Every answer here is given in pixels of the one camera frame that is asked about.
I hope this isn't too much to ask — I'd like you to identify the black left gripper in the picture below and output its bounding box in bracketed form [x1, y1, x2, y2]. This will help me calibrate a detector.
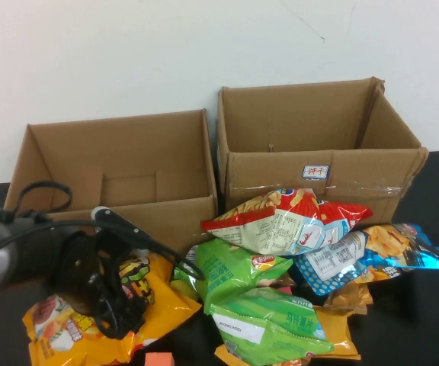
[50, 230, 148, 341]

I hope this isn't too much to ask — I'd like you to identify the yellow fries snack bag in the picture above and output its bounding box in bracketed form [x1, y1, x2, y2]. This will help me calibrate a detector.
[21, 249, 203, 366]

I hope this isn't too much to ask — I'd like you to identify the orange snack bag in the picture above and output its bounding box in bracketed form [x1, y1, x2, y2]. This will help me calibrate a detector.
[314, 304, 362, 361]

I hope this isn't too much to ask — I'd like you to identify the small orange snack packet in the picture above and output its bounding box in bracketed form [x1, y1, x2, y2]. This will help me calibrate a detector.
[213, 342, 243, 366]

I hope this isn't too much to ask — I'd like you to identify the small brown snack packet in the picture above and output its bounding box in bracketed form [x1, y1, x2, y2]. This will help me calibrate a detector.
[324, 282, 373, 316]

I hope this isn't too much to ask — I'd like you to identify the orange foam cube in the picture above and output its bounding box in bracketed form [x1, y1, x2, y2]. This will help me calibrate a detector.
[144, 352, 175, 366]

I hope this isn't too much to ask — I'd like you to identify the green Lay's chips bag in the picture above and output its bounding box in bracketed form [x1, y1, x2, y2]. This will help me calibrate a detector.
[169, 238, 295, 316]

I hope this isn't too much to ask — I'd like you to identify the green bag with white sticker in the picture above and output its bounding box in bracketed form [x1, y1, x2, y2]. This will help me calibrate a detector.
[208, 287, 335, 366]

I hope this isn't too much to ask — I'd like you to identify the wide low cardboard box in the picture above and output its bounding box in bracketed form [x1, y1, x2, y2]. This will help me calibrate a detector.
[4, 108, 220, 255]

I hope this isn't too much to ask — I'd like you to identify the red shrimp chips bag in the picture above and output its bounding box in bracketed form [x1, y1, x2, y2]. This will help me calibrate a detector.
[200, 188, 374, 256]

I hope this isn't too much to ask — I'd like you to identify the blue potato chips bag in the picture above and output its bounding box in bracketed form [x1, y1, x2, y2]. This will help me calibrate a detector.
[293, 223, 439, 297]

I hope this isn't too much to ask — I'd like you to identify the white label on tall box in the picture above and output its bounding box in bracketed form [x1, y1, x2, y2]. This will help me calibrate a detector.
[302, 164, 330, 179]

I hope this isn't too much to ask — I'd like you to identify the tall taped cardboard box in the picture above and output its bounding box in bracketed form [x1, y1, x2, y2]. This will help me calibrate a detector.
[216, 77, 430, 230]

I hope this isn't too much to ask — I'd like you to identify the long black camera cable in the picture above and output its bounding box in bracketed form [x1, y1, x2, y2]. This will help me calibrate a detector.
[0, 219, 207, 282]

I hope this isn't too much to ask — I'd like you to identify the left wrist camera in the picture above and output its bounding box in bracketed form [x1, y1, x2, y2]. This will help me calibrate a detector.
[91, 205, 154, 247]

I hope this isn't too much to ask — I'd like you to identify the black looped cable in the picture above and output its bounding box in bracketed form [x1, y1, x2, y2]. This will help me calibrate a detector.
[15, 181, 72, 223]

